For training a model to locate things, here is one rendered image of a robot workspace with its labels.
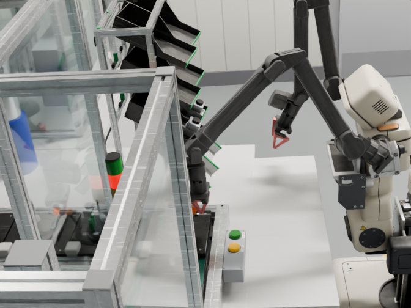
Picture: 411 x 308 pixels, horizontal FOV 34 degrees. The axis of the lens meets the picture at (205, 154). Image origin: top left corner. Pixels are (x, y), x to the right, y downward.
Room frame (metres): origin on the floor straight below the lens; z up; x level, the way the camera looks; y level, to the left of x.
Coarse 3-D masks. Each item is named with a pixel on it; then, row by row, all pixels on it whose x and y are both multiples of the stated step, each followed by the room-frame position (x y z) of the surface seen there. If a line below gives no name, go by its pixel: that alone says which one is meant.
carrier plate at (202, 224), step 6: (204, 210) 1.97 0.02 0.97; (210, 210) 1.97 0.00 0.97; (198, 216) 1.94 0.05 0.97; (204, 216) 1.94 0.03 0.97; (210, 216) 1.94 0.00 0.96; (198, 222) 1.91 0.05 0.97; (204, 222) 1.90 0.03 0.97; (198, 228) 1.87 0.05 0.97; (204, 228) 1.87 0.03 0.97; (198, 234) 1.84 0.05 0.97; (204, 234) 1.84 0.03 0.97; (198, 240) 1.81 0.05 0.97; (204, 240) 1.80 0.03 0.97; (198, 246) 1.77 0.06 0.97; (204, 246) 1.77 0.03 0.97; (198, 252) 1.74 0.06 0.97; (204, 252) 1.74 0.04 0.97
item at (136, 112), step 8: (136, 96) 2.22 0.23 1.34; (144, 96) 2.25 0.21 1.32; (128, 104) 2.13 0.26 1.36; (136, 104) 2.12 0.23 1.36; (144, 104) 2.24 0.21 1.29; (128, 112) 2.13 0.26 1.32; (136, 112) 2.12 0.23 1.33; (136, 120) 2.12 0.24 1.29; (184, 120) 2.20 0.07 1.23; (184, 136) 2.11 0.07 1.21; (184, 144) 2.07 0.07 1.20
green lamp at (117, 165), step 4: (120, 160) 1.69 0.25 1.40; (108, 164) 1.68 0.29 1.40; (112, 164) 1.67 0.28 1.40; (116, 164) 1.68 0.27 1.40; (120, 164) 1.69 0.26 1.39; (108, 168) 1.68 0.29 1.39; (112, 168) 1.67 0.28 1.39; (116, 168) 1.68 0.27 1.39; (120, 168) 1.69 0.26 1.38; (108, 172) 1.68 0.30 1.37; (112, 172) 1.67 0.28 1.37; (116, 172) 1.68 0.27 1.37; (120, 172) 1.68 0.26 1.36
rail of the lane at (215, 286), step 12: (216, 216) 1.94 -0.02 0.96; (228, 216) 1.98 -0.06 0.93; (216, 228) 1.88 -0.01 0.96; (228, 228) 1.95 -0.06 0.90; (216, 240) 1.81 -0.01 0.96; (216, 252) 1.75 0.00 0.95; (216, 264) 1.69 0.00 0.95; (216, 276) 1.63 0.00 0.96; (216, 288) 1.57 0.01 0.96; (216, 300) 1.52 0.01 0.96
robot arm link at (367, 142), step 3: (354, 135) 1.90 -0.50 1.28; (360, 135) 1.93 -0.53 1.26; (360, 138) 1.90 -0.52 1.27; (363, 138) 1.89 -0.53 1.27; (339, 141) 1.91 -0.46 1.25; (363, 141) 1.89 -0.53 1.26; (366, 141) 1.89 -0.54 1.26; (369, 141) 1.89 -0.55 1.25; (336, 144) 1.93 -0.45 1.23; (339, 144) 1.90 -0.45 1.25; (366, 144) 1.89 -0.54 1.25; (369, 144) 1.89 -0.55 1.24; (339, 147) 1.90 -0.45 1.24; (366, 147) 1.88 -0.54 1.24; (339, 150) 1.91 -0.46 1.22; (345, 156) 1.91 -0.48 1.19; (351, 159) 1.87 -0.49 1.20
